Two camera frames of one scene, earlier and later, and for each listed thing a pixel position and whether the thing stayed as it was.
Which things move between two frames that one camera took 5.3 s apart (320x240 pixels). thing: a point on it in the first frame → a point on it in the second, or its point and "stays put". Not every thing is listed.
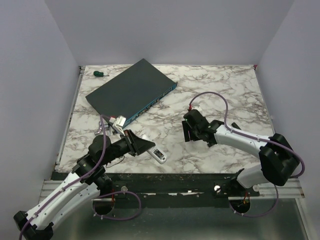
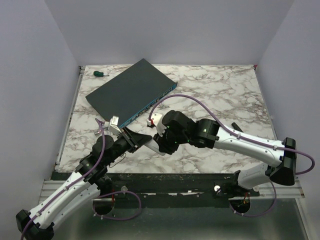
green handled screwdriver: (96, 73) stays put
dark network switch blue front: (131, 92) stays put
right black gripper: (186, 133) → (163, 146)
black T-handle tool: (234, 125) stays put
